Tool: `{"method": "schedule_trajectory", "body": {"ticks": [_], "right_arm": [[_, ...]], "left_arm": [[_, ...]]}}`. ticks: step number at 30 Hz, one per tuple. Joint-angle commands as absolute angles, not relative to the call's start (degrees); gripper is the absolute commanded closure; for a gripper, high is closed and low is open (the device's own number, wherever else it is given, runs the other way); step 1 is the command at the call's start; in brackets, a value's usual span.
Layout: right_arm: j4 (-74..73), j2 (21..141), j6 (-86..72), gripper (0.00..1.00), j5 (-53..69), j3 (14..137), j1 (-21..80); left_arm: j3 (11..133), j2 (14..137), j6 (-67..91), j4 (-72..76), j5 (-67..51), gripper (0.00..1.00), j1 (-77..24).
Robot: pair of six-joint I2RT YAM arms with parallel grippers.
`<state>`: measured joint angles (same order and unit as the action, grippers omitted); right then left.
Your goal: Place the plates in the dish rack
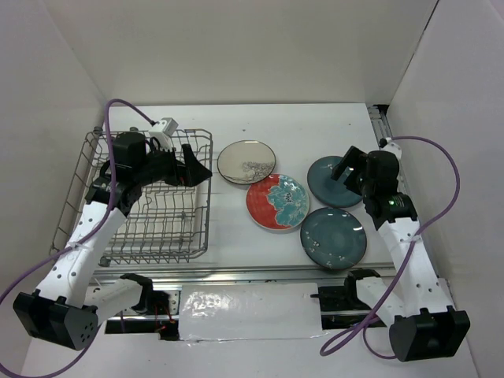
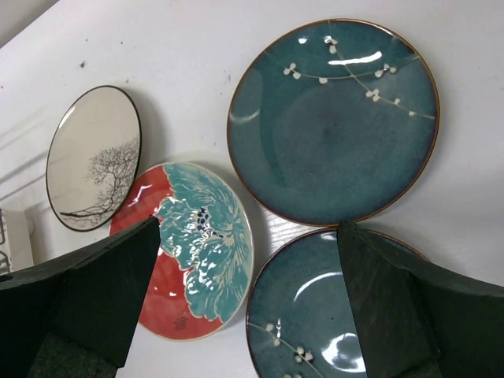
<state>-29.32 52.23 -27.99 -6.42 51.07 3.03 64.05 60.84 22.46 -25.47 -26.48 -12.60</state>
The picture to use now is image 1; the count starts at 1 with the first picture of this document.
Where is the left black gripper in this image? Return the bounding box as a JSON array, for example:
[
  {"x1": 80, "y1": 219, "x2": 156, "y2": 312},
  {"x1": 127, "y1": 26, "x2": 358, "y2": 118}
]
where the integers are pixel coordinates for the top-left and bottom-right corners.
[{"x1": 134, "y1": 141, "x2": 212, "y2": 187}]

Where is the dark blue plate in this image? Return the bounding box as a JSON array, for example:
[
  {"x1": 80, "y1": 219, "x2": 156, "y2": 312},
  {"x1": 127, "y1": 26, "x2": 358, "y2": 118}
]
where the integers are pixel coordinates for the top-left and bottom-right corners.
[
  {"x1": 300, "y1": 208, "x2": 367, "y2": 270},
  {"x1": 307, "y1": 156, "x2": 361, "y2": 208}
]

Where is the white tree pattern plate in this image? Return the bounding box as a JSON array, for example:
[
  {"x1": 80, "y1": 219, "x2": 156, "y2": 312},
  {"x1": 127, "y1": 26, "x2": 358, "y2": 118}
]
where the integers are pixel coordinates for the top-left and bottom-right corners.
[{"x1": 217, "y1": 140, "x2": 276, "y2": 185}]

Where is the red teal floral plate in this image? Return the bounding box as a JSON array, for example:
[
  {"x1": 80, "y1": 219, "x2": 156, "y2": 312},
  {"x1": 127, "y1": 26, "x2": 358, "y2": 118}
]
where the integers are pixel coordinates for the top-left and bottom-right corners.
[{"x1": 246, "y1": 174, "x2": 310, "y2": 232}]

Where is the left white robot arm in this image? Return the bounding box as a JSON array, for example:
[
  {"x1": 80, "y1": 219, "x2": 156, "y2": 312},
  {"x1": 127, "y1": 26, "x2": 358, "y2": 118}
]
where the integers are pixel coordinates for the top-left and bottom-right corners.
[{"x1": 13, "y1": 132, "x2": 212, "y2": 350}]

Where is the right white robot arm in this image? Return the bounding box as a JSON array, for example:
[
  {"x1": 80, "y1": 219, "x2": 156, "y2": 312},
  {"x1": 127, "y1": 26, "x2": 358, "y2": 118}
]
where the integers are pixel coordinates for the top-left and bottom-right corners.
[{"x1": 320, "y1": 146, "x2": 470, "y2": 362}]

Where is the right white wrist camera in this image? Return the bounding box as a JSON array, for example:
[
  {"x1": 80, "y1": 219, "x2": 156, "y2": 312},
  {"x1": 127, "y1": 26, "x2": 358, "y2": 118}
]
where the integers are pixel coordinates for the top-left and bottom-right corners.
[{"x1": 379, "y1": 137, "x2": 402, "y2": 161}]

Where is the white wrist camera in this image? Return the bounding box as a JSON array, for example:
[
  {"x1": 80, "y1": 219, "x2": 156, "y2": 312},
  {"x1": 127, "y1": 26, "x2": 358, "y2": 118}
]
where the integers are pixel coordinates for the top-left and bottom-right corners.
[
  {"x1": 149, "y1": 117, "x2": 179, "y2": 150},
  {"x1": 379, "y1": 137, "x2": 402, "y2": 161}
]

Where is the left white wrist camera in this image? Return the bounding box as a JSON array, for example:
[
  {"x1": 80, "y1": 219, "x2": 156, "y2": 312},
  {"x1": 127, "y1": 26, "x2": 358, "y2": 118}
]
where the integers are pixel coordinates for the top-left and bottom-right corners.
[{"x1": 149, "y1": 117, "x2": 179, "y2": 150}]

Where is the grey wire dish rack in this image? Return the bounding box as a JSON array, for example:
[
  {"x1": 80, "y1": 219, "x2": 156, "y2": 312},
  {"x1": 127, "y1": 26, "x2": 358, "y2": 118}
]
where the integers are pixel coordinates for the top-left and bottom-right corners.
[{"x1": 49, "y1": 128, "x2": 212, "y2": 268}]

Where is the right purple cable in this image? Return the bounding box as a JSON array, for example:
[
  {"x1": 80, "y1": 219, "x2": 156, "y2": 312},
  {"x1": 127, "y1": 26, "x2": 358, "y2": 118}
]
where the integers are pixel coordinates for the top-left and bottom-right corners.
[{"x1": 320, "y1": 135, "x2": 461, "y2": 360}]

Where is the purple cable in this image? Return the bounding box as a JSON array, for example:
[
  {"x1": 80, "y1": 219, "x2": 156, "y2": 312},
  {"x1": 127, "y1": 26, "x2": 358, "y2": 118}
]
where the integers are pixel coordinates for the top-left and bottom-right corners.
[
  {"x1": 320, "y1": 135, "x2": 461, "y2": 360},
  {"x1": 0, "y1": 98, "x2": 159, "y2": 377}
]

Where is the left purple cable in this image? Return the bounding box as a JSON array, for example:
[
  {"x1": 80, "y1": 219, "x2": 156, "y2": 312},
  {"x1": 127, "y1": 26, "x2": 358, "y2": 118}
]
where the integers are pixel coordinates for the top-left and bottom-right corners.
[{"x1": 0, "y1": 98, "x2": 159, "y2": 377}]

